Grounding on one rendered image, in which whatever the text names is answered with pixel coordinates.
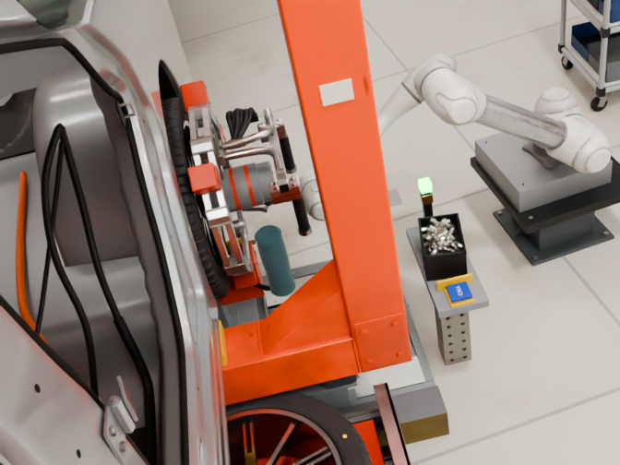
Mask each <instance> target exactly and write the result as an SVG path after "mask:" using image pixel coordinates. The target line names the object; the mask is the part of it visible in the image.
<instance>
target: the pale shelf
mask: <svg viewBox="0 0 620 465"><path fill-rule="evenodd" d="M406 234H407V237H408V240H409V242H410V245H411V249H412V251H413V253H414V256H415V258H416V261H417V263H418V266H419V269H420V271H421V273H422V275H423V279H424V282H425V285H426V287H427V290H428V291H429V294H430V296H431V299H432V302H433V304H434V307H435V310H436V313H437V315H438V317H439V318H442V317H446V316H453V315H456V314H461V313H465V312H469V311H472V310H476V309H480V308H485V307H488V306H489V299H488V297H487V295H486V293H485V290H484V288H483V286H482V284H481V282H480V280H479V277H478V275H477V273H476V271H475V269H474V267H473V265H472V263H471V260H470V258H469V256H468V254H466V258H467V272H468V274H469V273H472V278H473V283H470V284H468V285H469V287H470V289H471V293H472V295H473V297H474V300H475V303H472V304H465V305H461V306H457V307H453V308H451V306H450V304H449V301H448V299H447V296H446V294H445V290H443V291H438V290H437V285H436V282H437V281H438V280H431V281H427V280H426V274H425V271H424V264H423V252H422V248H421V239H420V232H419V226H417V227H413V228H409V229H406Z"/></svg>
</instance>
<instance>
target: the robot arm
mask: <svg viewBox="0 0 620 465"><path fill-rule="evenodd" d="M456 71H457V61H456V60H455V58H454V57H453V56H452V55H450V54H449V53H448V52H445V51H444V52H438V53H436V54H432V55H431V56H429V57H427V58H426V59H424V60H423V61H422V62H421V63H420V64H419V65H417V66H416V67H415V68H414V69H413V70H412V71H411V72H410V74H409V75H408V76H407V77H405V79H404V80H403V81H402V82H401V83H400V84H399V86H398V87H397V89H396V90H395V91H394V93H393V94H392V95H391V97H390V98H389V99H388V101H387V102H386V103H385V104H384V106H383V107H382V108H381V109H380V110H379V112H378V113H377V121H378V127H379V134H380V138H381V137H382V136H383V134H384V133H385V132H386V130H387V129H388V128H389V127H390V126H391V125H392V124H393V123H394V122H395V121H396V120H397V119H399V118H400V117H401V116H403V115H404V114H405V113H407V112H408V111H410V110H412V109H413V108H415V107H416V106H418V105H420V104H421V103H422V102H423V101H425V102H426V104H427V105H428V106H429V108H430V109H431V110H432V111H433V112H434V114H435V115H436V116H437V117H439V118H440V119H441V120H442V121H444V122H445V123H447V124H450V125H466V124H470V123H473V122H474V123H477V124H480V125H485V126H488V127H491V128H493V129H495V130H498V131H501V132H504V133H507V134H509V135H512V136H515V137H519V138H522V139H525V140H528V141H530V142H531V143H528V144H524V145H523V146H522V150H524V151H526V152H528V153H529V154H530V155H531V156H532V157H534V158H535V159H536V160H537V161H539V162H540V163H541V164H542V165H543V166H544V168H545V169H547V170H552V169H553V168H554V167H555V166H557V165H559V164H561V163H564V164H566V165H568V166H570V167H572V168H573V169H575V170H576V171H578V172H581V173H596V172H598V171H600V170H602V169H603V168H604V167H605V166H606V165H607V164H608V162H609V160H610V158H611V154H612V150H611V146H610V143H609V140H608V139H607V137H606V136H605V134H604V133H603V132H602V131H601V130H600V129H599V128H598V127H597V126H596V125H594V124H593V123H592V122H591V121H589V120H588V119H586V118H585V117H584V115H583V114H582V112H581V110H580V109H579V107H578V106H577V100H576V98H575V97H574V95H573V94H572V93H571V92H570V91H569V90H567V89H564V88H550V89H547V90H546V91H544V92H543V93H542V94H541V95H540V96H539V98H538V100H537V101H536V103H535V106H534V111H530V110H527V109H525V108H522V107H519V106H517V105H515V104H512V103H510V102H507V101H503V100H500V99H497V98H495V97H493V96H490V95H487V94H485V93H484V92H483V90H482V89H481V88H480V87H478V86H476V85H475V84H473V83H471V82H470V81H469V80H467V79H466V78H464V77H462V76H459V75H458V74H456ZM293 177H297V178H298V183H299V186H300V189H301V194H302V195H303V198H304V205H305V209H306V212H307V213H308V214H309V215H310V216H311V217H312V218H313V219H315V220H316V221H324V220H325V218H324V214H323V209H322V206H321V201H320V196H319V193H318V188H317V184H316V177H315V172H314V169H311V170H307V171H304V172H301V173H299V174H296V175H295V176H294V175H293V176H290V177H287V179H289V178H293ZM272 204H273V203H272V201H269V202H265V204H264V205H266V206H265V207H262V208H249V209H242V211H262V212H265V213H267V212H268V207H269V206H271V205H272Z"/></svg>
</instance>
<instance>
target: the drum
mask: <svg viewBox="0 0 620 465"><path fill-rule="evenodd" d="M223 173H224V180H221V182H222V186H223V191H224V195H225V198H226V203H227V204H228V207H229V211H230V212H235V211H238V210H242V209H249V208H252V207H257V206H261V205H264V204H265V202H269V201H272V199H271V195H270V192H269V187H268V184H270V183H274V182H275V179H274V175H273V170H272V169H271V164H270V162H269V161H264V162H260V163H257V164H255V163H254V162H253V163H248V164H245V165H241V166H237V167H233V168H229V169H225V170H223ZM210 198H211V202H212V206H216V205H219V200H218V196H217V192H216V191H215V192H211V193H210Z"/></svg>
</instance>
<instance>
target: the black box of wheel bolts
mask: <svg viewBox="0 0 620 465"><path fill-rule="evenodd" d="M418 225H419V232H420V239H421V248H422V252H423V264H424V271H425V274H426V280H427V281H431V280H445V279H450V278H454V277H457V276H461V275H465V274H468V272H467V258H466V254H467V251H466V246H465V243H464V238H463V233H462V230H461V225H460V220H459V214H458V213H451V214H445V215H437V216H431V217H423V218H418Z"/></svg>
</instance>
